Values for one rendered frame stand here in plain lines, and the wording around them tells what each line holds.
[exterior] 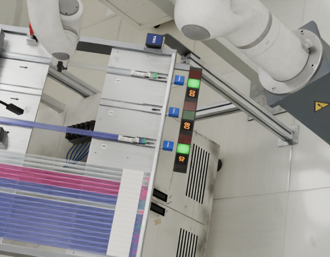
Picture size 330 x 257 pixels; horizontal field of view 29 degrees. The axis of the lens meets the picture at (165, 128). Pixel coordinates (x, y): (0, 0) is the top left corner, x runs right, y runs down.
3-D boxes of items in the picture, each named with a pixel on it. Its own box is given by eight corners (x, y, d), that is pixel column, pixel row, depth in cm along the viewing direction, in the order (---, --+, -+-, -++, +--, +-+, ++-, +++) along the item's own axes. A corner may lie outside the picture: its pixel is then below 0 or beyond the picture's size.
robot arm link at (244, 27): (275, 1, 154) (216, -57, 139) (262, 69, 148) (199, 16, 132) (236, 11, 162) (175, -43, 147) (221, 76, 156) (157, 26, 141)
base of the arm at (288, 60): (313, 18, 169) (275, -21, 157) (331, 72, 158) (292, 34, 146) (254, 54, 178) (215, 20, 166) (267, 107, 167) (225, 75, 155)
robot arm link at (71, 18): (78, 49, 179) (82, 21, 182) (81, 24, 167) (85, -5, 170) (48, 44, 178) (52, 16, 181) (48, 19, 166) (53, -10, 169)
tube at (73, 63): (157, 75, 197) (157, 73, 196) (156, 79, 196) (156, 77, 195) (-3, 51, 199) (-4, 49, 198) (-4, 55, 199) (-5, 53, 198)
